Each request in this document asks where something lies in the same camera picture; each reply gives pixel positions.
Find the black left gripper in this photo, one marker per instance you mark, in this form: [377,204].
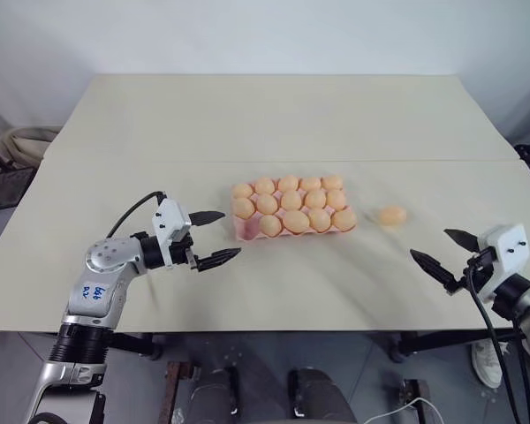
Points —
[183,252]

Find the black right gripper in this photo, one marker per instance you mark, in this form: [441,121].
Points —
[479,269]

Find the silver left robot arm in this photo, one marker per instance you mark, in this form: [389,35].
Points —
[97,291]

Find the pink egg tray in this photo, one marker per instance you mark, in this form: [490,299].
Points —
[247,232]

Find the orange egg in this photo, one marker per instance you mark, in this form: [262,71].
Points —
[393,215]
[344,220]
[270,224]
[243,207]
[295,221]
[332,182]
[242,191]
[265,185]
[266,203]
[315,199]
[291,200]
[310,183]
[336,199]
[319,219]
[288,183]

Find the black table leg bar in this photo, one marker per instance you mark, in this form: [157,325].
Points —
[446,342]
[132,344]

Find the white sneaker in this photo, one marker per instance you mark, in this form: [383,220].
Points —
[488,362]

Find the dark rounded shape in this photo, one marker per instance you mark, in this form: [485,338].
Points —
[320,397]

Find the beige round basket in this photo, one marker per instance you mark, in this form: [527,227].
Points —
[24,148]

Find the black crate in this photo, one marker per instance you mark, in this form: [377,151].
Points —
[4,187]

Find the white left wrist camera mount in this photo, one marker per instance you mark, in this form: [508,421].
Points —
[170,218]

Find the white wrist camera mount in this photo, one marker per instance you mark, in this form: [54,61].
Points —
[170,218]
[508,252]

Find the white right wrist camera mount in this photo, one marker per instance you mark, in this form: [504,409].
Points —
[508,252]

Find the rusty metal bracket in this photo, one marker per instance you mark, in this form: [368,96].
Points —
[415,399]
[176,393]

